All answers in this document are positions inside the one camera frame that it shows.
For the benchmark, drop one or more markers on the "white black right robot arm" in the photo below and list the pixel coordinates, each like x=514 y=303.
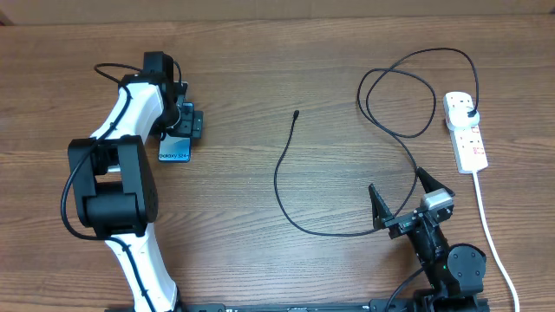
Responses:
x=451 y=276

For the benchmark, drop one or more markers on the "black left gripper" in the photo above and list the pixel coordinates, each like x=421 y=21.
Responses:
x=191 y=124

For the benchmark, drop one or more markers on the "white power strip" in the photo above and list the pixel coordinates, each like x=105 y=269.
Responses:
x=469 y=151

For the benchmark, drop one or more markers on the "white charger plug adapter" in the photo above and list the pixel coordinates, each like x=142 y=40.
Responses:
x=458 y=118

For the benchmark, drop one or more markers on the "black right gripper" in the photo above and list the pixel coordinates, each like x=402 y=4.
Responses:
x=383 y=217

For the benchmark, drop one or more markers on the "blue Samsung Galaxy smartphone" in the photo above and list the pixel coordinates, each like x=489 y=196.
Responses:
x=172 y=148

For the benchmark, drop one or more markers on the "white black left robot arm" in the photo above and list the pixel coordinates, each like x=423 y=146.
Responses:
x=110 y=194

